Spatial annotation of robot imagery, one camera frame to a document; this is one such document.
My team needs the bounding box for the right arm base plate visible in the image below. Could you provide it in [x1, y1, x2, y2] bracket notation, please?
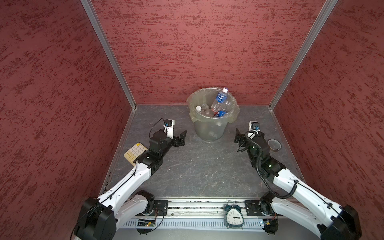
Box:
[244, 200, 276, 217]

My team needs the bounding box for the circuit board with cables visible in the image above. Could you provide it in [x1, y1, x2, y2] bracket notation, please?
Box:
[136, 208, 166, 235]
[263, 216, 279, 235]

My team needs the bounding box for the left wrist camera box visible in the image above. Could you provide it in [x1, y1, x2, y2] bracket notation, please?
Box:
[164, 119, 175, 139]

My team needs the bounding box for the green alarm clock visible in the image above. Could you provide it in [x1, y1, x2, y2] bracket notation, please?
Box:
[224, 203, 245, 229]

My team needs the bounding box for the Pocari blue label bottle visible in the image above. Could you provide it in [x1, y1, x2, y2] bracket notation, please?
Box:
[211, 88, 229, 112]

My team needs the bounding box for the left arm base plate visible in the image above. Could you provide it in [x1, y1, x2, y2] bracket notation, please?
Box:
[142, 200, 169, 216]

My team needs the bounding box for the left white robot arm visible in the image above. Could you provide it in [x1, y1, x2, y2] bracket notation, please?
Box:
[71, 127, 187, 240]

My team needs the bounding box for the translucent green bin liner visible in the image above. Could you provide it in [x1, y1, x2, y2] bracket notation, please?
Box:
[187, 87, 240, 123]

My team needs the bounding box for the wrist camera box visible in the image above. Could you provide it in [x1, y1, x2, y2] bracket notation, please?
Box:
[164, 119, 175, 139]
[249, 121, 260, 132]

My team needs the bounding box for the tape roll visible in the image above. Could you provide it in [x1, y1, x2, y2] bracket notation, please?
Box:
[267, 139, 282, 152]

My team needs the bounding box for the green label square bottle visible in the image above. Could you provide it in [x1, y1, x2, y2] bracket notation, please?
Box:
[201, 104, 210, 113]

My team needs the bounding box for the aluminium front rail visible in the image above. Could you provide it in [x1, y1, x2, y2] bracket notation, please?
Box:
[85, 197, 331, 220]

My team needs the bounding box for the beige calculator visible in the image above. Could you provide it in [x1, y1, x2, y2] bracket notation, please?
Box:
[124, 143, 148, 166]

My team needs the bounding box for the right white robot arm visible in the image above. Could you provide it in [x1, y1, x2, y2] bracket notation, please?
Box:
[234, 127, 362, 240]

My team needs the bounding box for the left circuit board with cables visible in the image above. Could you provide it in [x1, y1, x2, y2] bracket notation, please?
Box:
[136, 208, 166, 235]

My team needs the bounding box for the right circuit board with cables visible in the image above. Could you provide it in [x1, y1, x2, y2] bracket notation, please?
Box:
[263, 216, 279, 235]

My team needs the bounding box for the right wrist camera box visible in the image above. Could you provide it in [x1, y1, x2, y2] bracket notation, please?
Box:
[249, 121, 260, 132]

